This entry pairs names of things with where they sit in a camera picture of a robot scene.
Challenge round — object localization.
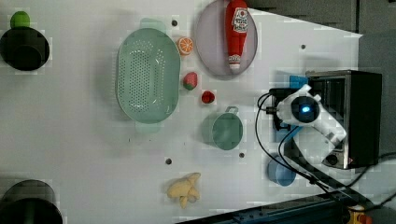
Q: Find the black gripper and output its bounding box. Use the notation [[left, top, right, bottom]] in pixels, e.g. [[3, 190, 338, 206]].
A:
[[269, 88, 294, 131]]

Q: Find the black toaster oven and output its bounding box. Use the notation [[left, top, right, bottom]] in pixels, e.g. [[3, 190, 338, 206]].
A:
[[274, 69, 383, 171]]

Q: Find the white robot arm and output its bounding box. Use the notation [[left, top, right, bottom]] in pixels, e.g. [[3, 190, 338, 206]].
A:
[[275, 84, 347, 147]]

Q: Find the green mug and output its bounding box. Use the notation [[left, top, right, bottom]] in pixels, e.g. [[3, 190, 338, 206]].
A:
[[201, 106, 244, 150]]

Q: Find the small red fruit toy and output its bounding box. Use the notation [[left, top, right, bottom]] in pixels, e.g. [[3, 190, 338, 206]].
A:
[[201, 91, 216, 104]]

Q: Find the blue cup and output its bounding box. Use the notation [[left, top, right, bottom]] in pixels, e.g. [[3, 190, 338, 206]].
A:
[[267, 156, 296, 187]]

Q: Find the strawberry toy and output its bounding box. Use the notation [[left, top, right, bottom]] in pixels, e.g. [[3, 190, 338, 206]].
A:
[[183, 72, 198, 91]]

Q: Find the grey round plate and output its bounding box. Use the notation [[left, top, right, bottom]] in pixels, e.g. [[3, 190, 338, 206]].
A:
[[194, 0, 258, 77]]

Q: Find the red plush ketchup bottle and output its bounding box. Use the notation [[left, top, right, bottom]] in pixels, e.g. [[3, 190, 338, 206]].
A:
[[224, 0, 248, 73]]

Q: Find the orange slice toy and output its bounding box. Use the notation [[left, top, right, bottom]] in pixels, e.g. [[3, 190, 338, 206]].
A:
[[177, 36, 194, 56]]

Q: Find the green plastic colander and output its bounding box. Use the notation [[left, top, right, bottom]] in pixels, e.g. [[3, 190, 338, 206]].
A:
[[116, 18, 181, 133]]

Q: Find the plush peeled banana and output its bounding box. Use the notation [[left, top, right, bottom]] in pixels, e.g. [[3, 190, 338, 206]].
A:
[[166, 173, 201, 209]]

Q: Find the yellow red emergency button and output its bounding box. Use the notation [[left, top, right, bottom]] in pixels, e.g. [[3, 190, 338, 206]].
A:
[[347, 205, 373, 224]]

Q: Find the black cylindrical container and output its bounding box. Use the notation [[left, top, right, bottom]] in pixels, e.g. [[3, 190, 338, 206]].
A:
[[0, 179, 64, 224], [0, 27, 50, 71]]

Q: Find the green spatula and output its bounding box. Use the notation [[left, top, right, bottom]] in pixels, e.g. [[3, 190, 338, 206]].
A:
[[10, 11, 31, 28]]

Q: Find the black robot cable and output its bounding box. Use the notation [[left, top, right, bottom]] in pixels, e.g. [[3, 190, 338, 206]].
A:
[[254, 91, 396, 213]]

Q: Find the blue metal frame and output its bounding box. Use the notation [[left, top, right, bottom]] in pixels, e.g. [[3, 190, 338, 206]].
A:
[[178, 191, 356, 224]]

